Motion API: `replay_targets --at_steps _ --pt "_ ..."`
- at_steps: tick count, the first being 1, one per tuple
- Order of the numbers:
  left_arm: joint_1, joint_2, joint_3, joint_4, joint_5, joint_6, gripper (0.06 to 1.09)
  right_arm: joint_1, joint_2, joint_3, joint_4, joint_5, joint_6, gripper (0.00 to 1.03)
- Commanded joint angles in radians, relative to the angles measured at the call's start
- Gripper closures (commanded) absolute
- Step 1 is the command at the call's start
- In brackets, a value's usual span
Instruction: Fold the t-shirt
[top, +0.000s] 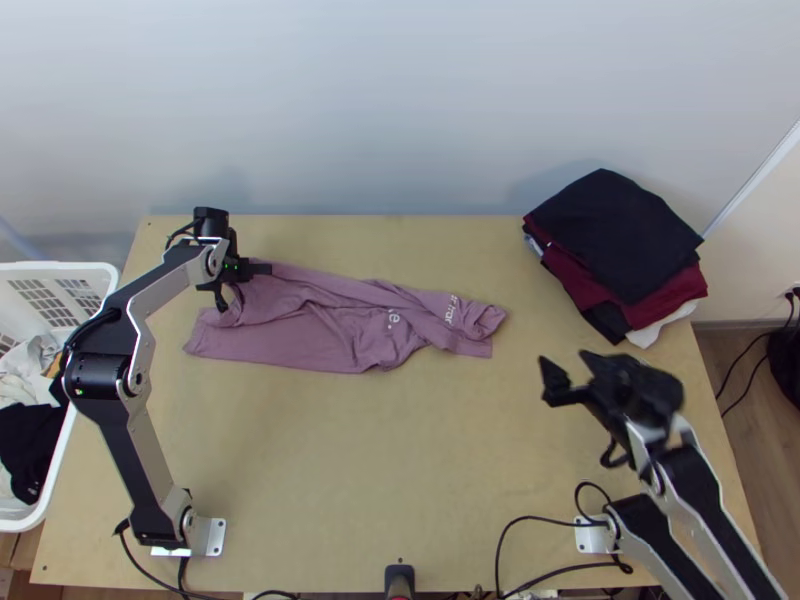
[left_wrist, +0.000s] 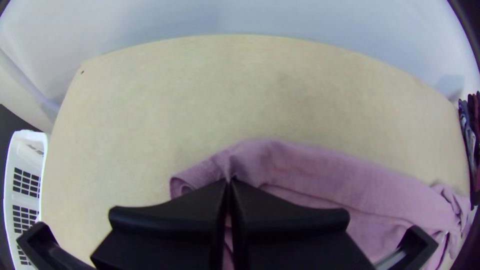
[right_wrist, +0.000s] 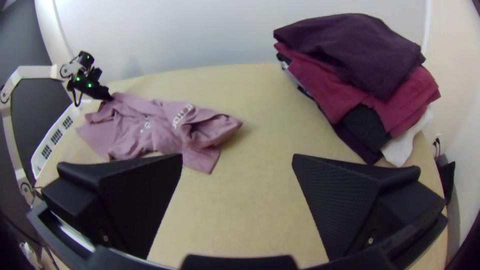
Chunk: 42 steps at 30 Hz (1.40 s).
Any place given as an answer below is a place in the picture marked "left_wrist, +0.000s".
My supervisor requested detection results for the pile of folded clothes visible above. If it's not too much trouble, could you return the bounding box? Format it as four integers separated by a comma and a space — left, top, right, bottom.
457, 91, 480, 211

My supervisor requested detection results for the white laundry basket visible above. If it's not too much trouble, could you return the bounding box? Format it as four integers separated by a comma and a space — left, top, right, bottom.
2, 129, 50, 267

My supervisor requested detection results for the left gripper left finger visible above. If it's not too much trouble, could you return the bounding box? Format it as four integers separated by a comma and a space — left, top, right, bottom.
89, 178, 230, 270

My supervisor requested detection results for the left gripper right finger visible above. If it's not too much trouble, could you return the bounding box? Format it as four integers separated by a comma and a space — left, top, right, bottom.
229, 176, 377, 270

